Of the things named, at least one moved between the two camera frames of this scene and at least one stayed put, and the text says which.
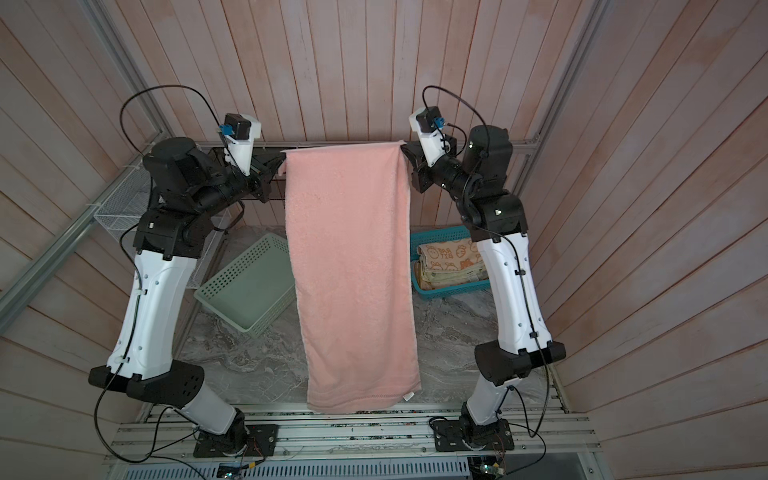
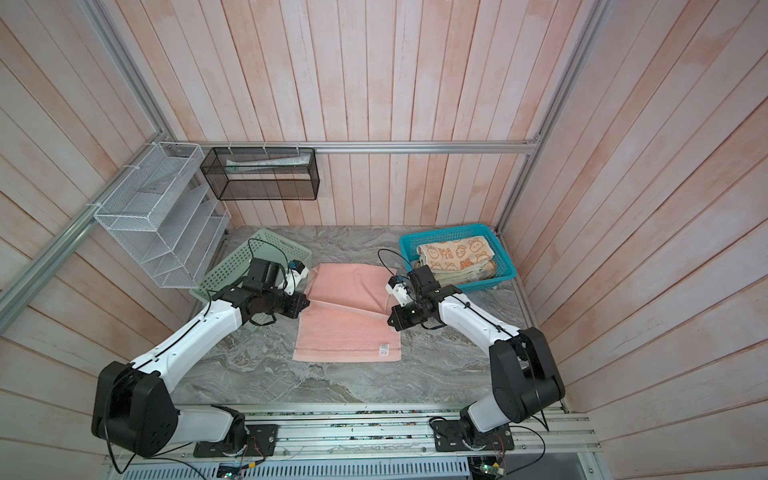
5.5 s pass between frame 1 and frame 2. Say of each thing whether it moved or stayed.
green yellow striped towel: stayed
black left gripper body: moved
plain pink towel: moved
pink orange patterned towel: stayed
